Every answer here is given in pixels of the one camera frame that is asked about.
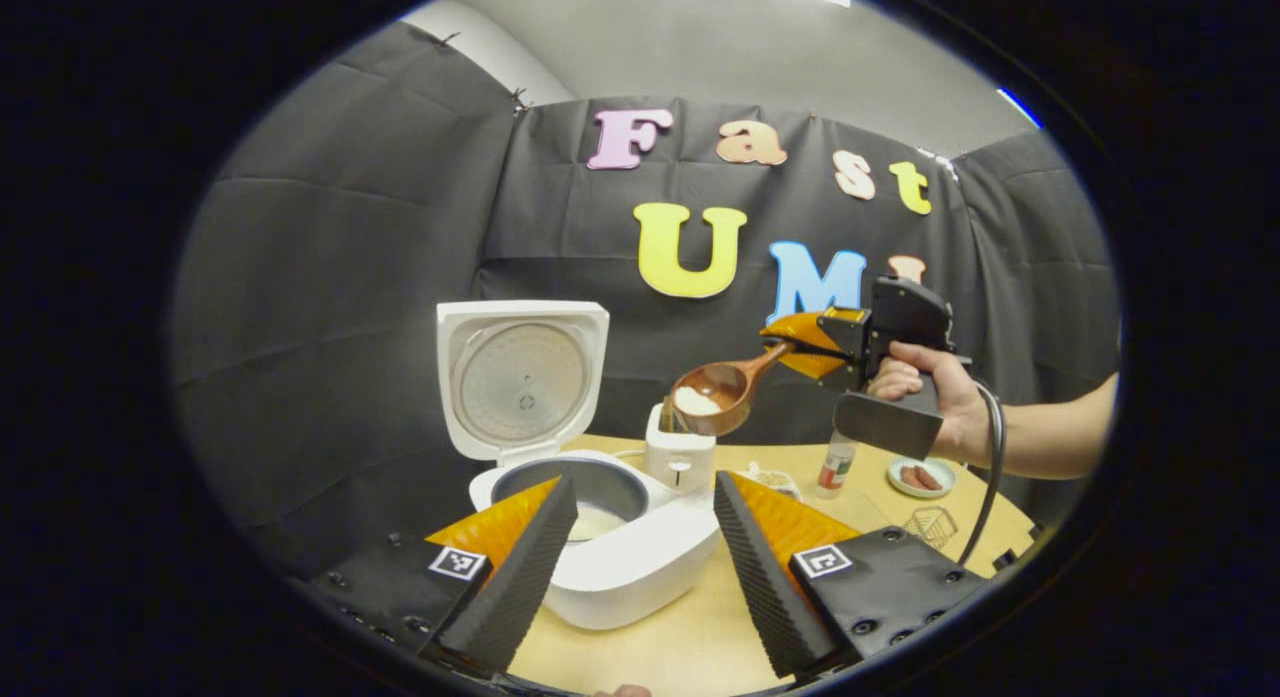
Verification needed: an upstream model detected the white rice cooker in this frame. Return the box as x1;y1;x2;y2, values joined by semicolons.
436;299;721;633

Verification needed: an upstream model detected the pale green plate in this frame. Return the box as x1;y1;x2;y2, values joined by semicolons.
887;455;958;500

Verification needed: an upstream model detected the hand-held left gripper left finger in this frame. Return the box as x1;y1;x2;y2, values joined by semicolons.
290;474;582;678

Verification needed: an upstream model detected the clear bottle with red label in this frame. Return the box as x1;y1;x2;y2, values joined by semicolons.
815;429;859;500

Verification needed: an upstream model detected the white chopstick holder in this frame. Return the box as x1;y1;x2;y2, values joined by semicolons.
645;402;717;496

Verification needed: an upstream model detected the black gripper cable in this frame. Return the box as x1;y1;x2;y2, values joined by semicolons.
958;382;1007;568

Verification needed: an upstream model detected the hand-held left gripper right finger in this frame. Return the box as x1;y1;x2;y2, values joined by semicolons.
713;469;1017;680

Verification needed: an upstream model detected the white divided grain dish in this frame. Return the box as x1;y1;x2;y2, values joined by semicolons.
745;462;803;500

